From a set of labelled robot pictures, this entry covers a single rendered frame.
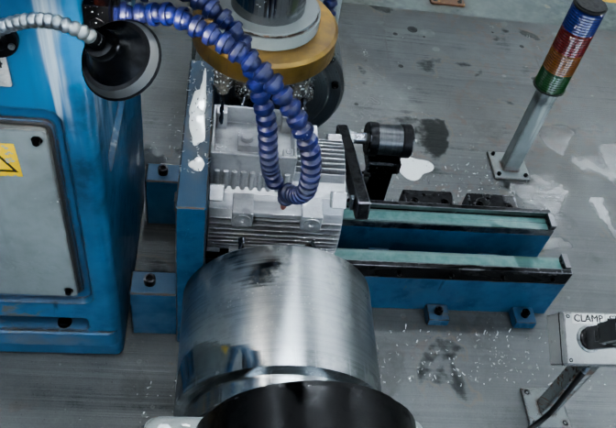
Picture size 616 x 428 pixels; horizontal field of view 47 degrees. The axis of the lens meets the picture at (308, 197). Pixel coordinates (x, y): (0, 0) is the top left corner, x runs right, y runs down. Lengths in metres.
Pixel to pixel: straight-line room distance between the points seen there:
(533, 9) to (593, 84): 1.86
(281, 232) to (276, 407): 0.53
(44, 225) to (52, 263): 0.08
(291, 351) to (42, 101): 0.37
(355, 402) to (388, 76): 1.26
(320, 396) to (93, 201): 0.44
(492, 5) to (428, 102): 2.05
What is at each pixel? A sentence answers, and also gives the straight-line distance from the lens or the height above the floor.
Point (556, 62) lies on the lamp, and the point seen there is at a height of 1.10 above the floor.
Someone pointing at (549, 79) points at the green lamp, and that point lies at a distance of 1.41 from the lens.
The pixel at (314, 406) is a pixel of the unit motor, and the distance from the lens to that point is 0.53.
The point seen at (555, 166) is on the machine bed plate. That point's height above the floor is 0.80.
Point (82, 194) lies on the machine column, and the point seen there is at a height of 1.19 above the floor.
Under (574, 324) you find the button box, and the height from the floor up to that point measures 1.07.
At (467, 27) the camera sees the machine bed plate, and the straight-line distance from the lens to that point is 1.97.
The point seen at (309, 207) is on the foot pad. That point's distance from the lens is 1.02.
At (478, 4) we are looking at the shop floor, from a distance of 3.67.
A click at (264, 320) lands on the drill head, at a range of 0.80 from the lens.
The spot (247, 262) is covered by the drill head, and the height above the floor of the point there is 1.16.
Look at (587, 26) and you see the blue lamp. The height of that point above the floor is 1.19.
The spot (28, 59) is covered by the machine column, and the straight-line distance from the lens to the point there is 0.74.
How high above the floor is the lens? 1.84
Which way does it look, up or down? 48 degrees down
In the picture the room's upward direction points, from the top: 12 degrees clockwise
